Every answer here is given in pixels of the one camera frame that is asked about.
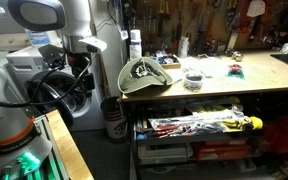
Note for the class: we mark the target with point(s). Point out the pegboard wall of tools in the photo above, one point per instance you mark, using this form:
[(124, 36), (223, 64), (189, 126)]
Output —
[(210, 23)]

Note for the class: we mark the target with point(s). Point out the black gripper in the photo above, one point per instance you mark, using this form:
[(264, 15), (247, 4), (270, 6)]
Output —
[(80, 70)]

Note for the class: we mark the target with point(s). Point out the shallow wooden tray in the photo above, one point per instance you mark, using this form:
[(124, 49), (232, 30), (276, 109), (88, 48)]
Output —
[(172, 64)]

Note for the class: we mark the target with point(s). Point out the orange red storage box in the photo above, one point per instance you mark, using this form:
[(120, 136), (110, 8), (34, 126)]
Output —
[(222, 150)]

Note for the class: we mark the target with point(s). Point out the small white bottle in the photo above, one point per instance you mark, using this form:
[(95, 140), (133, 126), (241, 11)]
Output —
[(184, 46)]

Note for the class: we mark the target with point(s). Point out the white plastic storage bin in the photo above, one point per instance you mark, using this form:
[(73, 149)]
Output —
[(164, 154)]

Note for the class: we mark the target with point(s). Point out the silver metal balls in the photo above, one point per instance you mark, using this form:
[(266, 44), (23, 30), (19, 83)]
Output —
[(238, 56)]

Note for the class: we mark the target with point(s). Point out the blue white labelled box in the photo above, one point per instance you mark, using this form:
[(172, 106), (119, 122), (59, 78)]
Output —
[(38, 38)]

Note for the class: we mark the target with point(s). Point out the wooden board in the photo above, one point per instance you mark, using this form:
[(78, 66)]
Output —
[(65, 150)]

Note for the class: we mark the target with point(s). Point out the clear bag of tools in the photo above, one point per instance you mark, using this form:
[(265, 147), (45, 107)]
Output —
[(197, 123)]

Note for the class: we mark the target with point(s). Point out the white washing machine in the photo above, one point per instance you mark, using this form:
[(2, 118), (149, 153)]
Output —
[(24, 66)]

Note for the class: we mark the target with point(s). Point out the wooden top workbench black frame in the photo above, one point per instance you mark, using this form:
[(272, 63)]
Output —
[(267, 80)]

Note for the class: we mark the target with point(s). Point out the white capped spray can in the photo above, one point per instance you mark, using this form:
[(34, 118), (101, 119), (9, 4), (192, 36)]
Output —
[(135, 43)]

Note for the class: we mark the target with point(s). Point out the red blue striped trash can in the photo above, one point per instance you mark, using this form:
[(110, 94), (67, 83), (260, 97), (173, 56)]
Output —
[(112, 120)]

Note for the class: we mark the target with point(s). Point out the teal small object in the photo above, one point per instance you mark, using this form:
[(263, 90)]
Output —
[(235, 71)]

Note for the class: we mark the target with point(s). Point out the clear plastic bags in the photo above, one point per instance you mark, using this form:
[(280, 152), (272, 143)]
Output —
[(207, 66)]

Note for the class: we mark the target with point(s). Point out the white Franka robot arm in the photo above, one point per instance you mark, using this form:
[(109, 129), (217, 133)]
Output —
[(4, 130)]

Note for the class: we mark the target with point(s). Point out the red bag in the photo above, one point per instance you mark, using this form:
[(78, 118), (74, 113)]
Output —
[(284, 133)]

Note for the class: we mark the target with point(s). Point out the white paper sheet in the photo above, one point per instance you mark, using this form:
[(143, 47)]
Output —
[(255, 8)]

